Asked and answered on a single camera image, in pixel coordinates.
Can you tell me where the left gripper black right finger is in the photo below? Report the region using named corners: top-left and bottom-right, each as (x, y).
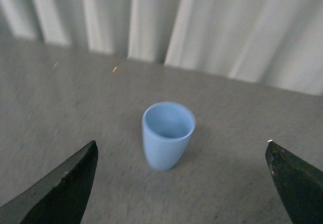
top-left (265, 140), bottom-right (322, 223)

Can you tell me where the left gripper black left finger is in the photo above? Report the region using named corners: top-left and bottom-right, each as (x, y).
top-left (1, 141), bottom-right (98, 223)

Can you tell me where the blue plastic cup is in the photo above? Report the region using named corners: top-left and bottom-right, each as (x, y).
top-left (142, 101), bottom-right (196, 171)

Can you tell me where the white pleated curtain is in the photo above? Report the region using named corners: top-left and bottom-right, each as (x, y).
top-left (1, 0), bottom-right (322, 95)

